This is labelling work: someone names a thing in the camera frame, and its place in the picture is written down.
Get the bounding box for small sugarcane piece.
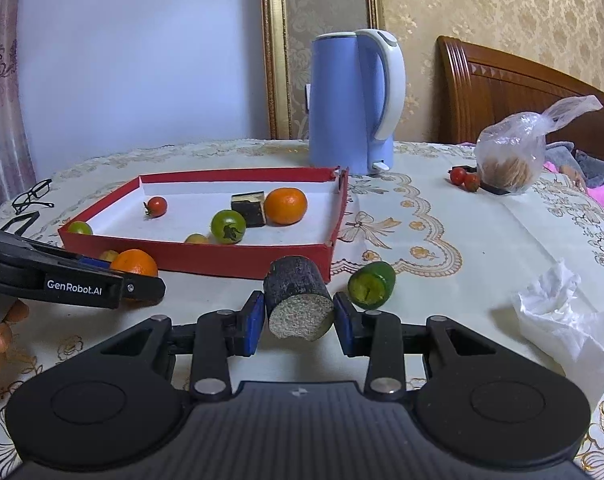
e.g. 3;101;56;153
231;190;267;228

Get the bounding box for clear plastic bag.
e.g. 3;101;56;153
474;95;603;196

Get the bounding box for black eyeglasses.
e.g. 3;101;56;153
12;178;54;214

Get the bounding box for red cardboard box tray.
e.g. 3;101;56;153
58;167;350;282

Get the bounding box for green lime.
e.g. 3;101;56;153
347;260;397;311

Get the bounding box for blue electric kettle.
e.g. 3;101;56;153
306;29;407;177

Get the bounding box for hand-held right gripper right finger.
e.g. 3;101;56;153
333;292;498;401

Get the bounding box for white crumpled tissue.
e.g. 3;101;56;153
511;259;604;413

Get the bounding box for small flat black object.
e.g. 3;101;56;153
452;164;513;196

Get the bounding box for orange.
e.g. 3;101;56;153
264;187;309;226
110;249;159;279

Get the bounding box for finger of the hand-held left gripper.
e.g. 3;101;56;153
56;251;116;274
122;273;167;304

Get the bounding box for patterned curtain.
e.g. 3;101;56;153
0;0;38;218

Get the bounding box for cream embroidered tablecloth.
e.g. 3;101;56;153
0;138;604;480

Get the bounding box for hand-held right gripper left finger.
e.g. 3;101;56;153
89;290;266;402

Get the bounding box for golden wall frame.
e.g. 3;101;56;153
258;0;385;141

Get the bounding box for grey cloth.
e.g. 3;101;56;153
544;141;604;183

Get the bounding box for large sugarcane piece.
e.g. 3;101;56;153
263;256;335;342

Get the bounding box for wooden bed headboard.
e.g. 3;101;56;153
436;35;604;168

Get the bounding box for green tomato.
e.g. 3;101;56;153
211;209;247;245

